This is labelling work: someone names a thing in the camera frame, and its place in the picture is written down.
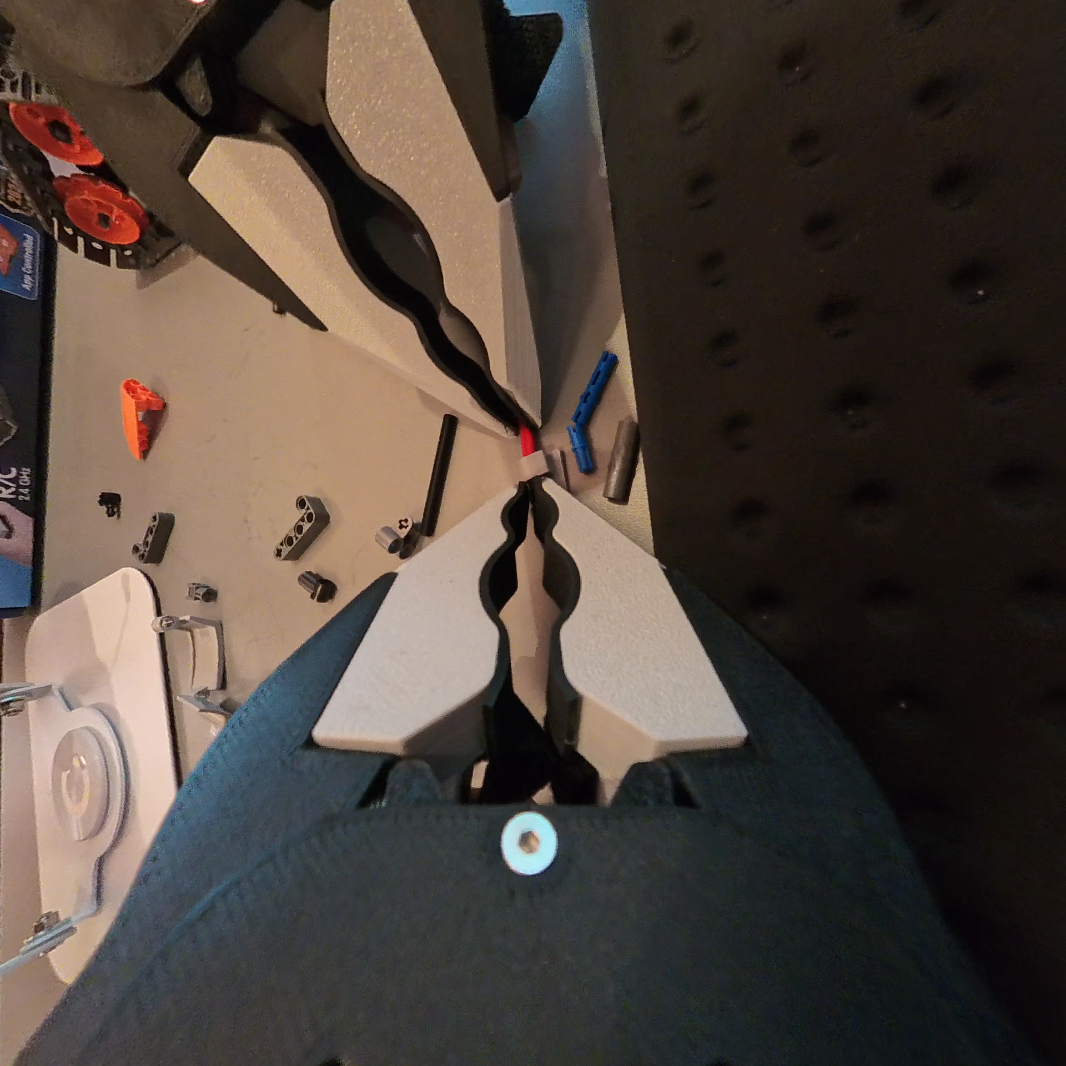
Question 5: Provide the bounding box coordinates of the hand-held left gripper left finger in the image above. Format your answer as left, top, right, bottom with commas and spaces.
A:
312, 483, 531, 780

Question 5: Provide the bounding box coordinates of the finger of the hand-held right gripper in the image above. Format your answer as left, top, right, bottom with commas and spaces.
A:
185, 133, 524, 438
320, 0, 544, 428

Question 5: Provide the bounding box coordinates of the orange brick with holes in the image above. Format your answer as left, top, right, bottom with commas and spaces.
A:
119, 378, 168, 461

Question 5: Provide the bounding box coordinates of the long blue pin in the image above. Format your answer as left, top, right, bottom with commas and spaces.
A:
571, 350, 620, 428

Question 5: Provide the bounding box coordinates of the grey curved panel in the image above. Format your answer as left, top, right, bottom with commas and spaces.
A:
150, 614, 228, 694

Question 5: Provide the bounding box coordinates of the dark grey beam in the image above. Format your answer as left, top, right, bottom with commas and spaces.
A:
130, 511, 177, 565

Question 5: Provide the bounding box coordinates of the black studded mat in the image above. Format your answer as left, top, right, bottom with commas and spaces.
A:
583, 0, 1066, 1066

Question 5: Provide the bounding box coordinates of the tracked toy vehicle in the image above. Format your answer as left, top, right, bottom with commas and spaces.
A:
0, 71, 183, 271

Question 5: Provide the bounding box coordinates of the black axle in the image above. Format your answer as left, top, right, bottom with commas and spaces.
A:
420, 413, 460, 539

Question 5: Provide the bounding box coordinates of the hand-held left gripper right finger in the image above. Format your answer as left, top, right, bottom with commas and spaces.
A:
533, 480, 748, 780

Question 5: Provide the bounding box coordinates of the grey tube connector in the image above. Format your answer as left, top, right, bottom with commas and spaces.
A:
603, 420, 641, 503

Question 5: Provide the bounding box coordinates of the blue toy box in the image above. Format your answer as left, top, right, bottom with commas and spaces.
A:
0, 212, 58, 619

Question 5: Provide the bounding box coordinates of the grey angled liftarm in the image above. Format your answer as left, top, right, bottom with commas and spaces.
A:
272, 495, 331, 561

